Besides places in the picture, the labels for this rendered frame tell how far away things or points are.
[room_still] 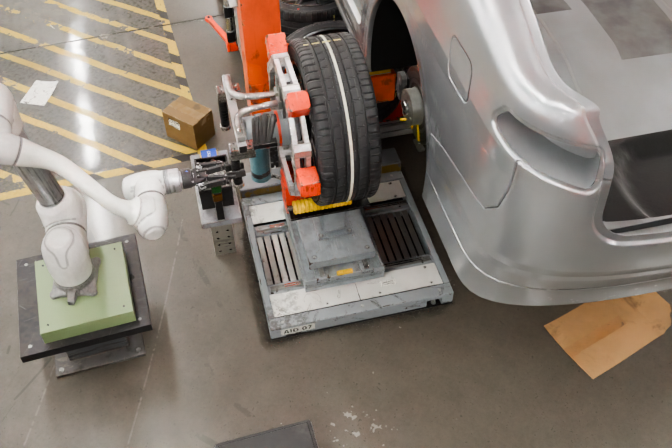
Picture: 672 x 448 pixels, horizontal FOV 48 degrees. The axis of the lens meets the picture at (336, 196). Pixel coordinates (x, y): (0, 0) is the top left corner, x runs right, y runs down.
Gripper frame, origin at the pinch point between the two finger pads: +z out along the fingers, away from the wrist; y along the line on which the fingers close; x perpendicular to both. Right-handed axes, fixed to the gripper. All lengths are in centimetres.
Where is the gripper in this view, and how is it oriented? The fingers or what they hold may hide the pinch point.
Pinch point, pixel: (235, 170)
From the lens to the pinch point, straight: 287.8
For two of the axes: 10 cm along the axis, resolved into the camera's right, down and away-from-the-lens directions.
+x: 0.0, -6.9, -7.3
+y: 2.4, 7.1, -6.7
